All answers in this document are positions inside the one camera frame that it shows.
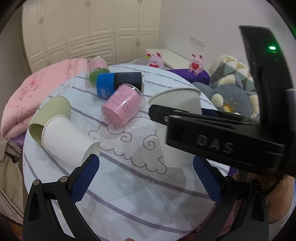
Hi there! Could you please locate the small white paper cup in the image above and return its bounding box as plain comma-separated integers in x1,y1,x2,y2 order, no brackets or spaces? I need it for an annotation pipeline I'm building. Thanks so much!
149,88,202,168

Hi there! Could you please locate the blue black cup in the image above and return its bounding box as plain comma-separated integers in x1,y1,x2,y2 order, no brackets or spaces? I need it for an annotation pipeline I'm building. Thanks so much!
96,72,144,99

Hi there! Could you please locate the pink green glass cup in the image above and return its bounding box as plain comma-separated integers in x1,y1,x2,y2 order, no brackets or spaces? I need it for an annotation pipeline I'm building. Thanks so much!
88,56,110,86

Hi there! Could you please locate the large white paper cup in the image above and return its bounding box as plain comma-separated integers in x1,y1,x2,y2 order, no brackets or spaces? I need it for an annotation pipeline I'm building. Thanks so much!
41,115,100,168

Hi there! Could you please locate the light green plastic cup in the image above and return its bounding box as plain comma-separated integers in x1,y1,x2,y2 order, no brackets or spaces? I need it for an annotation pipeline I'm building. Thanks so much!
29,95,71,147

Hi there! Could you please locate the grey plush pillow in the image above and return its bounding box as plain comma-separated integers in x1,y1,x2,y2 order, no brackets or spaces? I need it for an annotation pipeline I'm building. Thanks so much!
193,74,260,120

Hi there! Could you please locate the purple bolster pillow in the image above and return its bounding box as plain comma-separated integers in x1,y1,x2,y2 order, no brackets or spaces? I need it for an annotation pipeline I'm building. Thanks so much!
168,69,211,85

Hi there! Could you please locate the beige jacket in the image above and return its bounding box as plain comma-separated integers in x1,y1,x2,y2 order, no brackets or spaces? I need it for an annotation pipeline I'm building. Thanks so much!
0,137,28,225

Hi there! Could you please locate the right pink bunny plush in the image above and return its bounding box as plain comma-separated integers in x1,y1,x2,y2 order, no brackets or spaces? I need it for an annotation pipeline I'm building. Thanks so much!
188,53,204,76

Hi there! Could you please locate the pink bunny plush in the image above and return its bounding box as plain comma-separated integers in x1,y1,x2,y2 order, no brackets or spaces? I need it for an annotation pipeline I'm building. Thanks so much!
188,53,204,76
146,52,165,69

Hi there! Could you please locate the triangle pattern cushion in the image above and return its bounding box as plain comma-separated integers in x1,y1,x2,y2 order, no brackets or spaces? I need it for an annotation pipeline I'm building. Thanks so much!
209,55,256,92

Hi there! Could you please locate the left pink bunny plush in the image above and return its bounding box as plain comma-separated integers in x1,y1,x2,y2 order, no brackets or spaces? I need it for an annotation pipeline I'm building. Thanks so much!
146,52,165,69

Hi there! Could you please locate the white bedside shelf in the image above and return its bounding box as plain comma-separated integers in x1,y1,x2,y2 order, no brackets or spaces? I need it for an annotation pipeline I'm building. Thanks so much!
145,49,190,69

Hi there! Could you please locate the purple bed sheet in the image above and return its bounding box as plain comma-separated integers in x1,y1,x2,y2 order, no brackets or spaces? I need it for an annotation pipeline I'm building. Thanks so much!
10,133,26,149

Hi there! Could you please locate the cream white wardrobe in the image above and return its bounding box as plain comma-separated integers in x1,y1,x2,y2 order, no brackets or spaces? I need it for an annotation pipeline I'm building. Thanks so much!
22,0,162,72

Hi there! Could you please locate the folded pink quilt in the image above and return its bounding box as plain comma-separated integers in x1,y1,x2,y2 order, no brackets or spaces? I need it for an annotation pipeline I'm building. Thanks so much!
1,58,88,140

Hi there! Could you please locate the white wall socket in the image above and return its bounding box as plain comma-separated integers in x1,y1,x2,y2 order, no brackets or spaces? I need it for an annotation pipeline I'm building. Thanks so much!
190,36,205,47

